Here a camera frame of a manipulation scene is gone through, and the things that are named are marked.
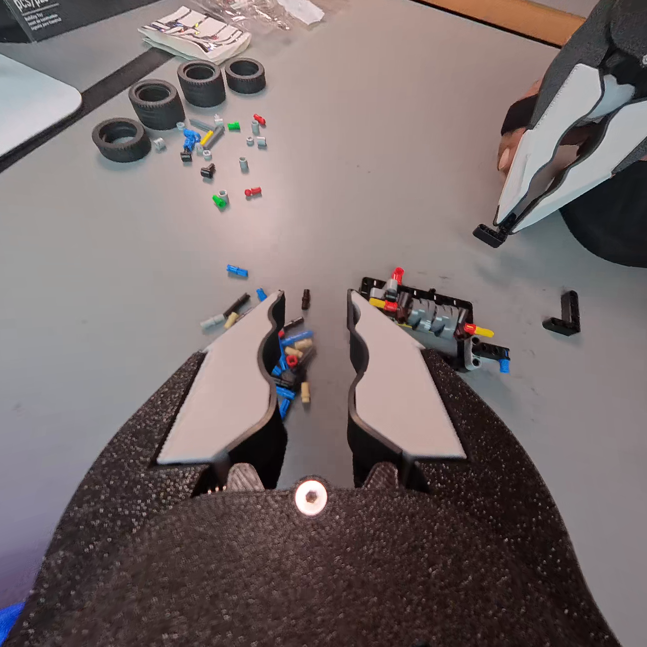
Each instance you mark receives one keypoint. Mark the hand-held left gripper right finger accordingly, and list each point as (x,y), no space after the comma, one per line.
(404,404)

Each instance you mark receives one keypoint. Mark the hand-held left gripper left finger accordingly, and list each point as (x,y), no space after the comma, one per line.
(217,404)

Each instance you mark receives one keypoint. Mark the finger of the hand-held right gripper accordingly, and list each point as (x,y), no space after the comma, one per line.
(596,156)
(546,136)

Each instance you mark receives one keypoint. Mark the multicoloured lego assembly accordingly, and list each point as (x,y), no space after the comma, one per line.
(434,316)

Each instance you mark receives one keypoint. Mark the black L-shaped lego beam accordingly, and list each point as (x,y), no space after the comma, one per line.
(488,235)
(570,313)

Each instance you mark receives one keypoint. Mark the grey desk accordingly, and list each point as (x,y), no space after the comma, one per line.
(354,177)

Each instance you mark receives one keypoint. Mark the black desk mat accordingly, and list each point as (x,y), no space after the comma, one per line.
(116,81)

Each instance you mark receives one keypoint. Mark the person's right hand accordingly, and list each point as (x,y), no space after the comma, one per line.
(508,151)

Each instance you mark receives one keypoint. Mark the black chair armrest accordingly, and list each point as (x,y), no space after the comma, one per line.
(606,227)

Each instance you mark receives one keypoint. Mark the grey table with wooden edge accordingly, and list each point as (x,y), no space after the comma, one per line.
(505,17)

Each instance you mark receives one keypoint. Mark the pile of small lego pins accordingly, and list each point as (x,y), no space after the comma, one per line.
(298,349)

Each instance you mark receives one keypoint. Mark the scatter of mixed lego pieces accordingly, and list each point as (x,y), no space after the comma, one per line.
(204,139)

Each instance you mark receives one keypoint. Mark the black rubber toy tire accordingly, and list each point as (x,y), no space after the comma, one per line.
(201,96)
(121,151)
(154,119)
(245,86)

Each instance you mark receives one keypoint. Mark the empty clear plastic bag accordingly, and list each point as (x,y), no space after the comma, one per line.
(303,10)

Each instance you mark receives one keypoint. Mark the blue plastic bin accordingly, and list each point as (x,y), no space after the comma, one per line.
(7,621)

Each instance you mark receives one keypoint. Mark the white book stand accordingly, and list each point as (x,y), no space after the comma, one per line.
(30,101)

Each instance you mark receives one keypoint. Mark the sticker sheet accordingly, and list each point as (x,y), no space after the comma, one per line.
(202,35)

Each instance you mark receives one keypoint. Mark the toy race car box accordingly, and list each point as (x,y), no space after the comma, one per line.
(30,20)

